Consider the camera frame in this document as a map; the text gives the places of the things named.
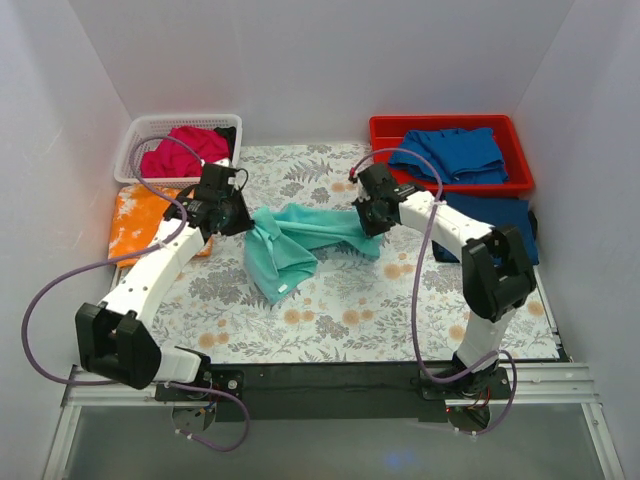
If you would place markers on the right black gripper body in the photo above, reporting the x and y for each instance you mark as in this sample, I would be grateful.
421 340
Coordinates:
368 220

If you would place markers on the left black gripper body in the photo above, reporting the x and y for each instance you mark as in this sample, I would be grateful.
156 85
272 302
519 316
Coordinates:
240 220

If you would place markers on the teal t shirt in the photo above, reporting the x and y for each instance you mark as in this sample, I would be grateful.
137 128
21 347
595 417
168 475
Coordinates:
279 249

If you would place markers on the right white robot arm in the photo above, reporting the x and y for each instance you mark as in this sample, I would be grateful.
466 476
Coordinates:
497 274

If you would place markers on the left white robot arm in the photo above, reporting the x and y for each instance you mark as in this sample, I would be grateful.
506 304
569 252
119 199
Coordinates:
114 337

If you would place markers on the magenta t shirt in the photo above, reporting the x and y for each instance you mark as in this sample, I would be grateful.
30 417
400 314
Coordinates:
172 160

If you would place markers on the black garment in basket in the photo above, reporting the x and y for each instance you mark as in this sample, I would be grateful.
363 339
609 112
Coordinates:
229 134

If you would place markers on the red plastic bin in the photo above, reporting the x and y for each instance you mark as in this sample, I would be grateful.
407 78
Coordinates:
388 131

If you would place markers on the orange folded t shirt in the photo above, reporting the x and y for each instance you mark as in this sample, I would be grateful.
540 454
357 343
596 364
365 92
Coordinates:
137 215

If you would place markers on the floral table mat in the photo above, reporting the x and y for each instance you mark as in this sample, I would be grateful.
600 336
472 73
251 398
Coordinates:
352 309

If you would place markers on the blue crumpled t shirt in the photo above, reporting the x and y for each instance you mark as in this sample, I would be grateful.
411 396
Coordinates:
460 156

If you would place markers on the white plastic basket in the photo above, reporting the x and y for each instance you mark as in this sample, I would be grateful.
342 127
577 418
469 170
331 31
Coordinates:
146 132

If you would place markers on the navy folded t shirt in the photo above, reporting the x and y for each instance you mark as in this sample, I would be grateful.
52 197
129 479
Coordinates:
500 212

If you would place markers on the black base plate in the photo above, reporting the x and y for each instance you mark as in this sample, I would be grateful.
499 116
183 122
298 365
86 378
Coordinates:
333 391

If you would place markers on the aluminium mounting rail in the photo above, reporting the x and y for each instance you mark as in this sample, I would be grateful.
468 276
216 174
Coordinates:
537 383

